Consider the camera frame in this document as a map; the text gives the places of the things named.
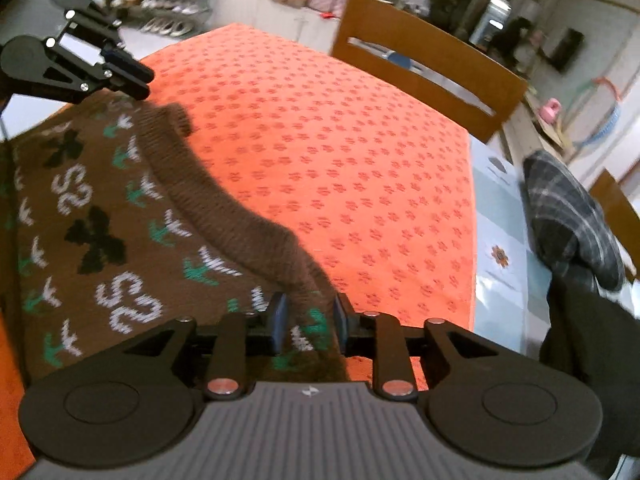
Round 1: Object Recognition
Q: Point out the dark wall frame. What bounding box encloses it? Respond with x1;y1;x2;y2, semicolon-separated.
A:
544;27;585;73

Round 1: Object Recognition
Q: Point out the low wooden cabinet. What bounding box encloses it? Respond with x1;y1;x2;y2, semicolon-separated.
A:
520;95;578;161

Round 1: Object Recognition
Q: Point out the dark plaid garment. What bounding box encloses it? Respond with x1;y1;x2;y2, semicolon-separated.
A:
522;149;627;291

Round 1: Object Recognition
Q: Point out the pastel hula hoop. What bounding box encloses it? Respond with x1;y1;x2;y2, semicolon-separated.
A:
570;76;627;155

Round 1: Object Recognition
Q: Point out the light floral tablecloth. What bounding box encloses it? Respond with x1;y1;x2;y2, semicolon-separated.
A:
467;132;563;363

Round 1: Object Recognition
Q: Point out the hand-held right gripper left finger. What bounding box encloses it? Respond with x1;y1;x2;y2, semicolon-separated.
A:
125;291;289;402

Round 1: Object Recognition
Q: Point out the brown patterned knit sweater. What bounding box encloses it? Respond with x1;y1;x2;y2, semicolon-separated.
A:
0;89;351;386

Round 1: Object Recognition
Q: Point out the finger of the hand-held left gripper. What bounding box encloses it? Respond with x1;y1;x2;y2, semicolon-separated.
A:
0;35;155;106
50;0;127;68

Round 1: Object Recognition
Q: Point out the orange patterned mat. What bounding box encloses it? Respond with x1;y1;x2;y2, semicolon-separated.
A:
0;22;476;471

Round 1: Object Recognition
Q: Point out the black folded garment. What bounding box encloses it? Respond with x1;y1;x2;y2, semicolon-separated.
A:
537;260;640;478

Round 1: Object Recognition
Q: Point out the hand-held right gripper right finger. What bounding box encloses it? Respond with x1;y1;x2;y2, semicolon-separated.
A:
334;292;502;402

